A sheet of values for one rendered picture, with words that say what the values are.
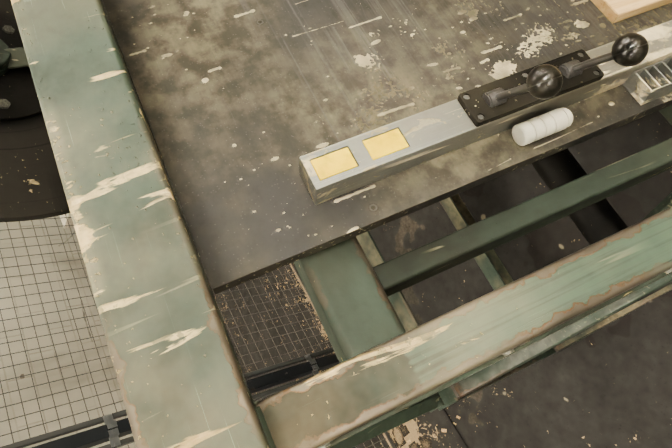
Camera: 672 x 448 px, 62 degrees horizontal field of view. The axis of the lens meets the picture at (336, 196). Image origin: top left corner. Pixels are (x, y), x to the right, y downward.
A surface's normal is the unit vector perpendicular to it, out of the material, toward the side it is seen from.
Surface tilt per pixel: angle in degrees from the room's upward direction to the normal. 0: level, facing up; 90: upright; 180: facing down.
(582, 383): 0
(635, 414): 0
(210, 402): 57
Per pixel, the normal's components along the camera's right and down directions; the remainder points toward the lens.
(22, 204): 0.54, -0.59
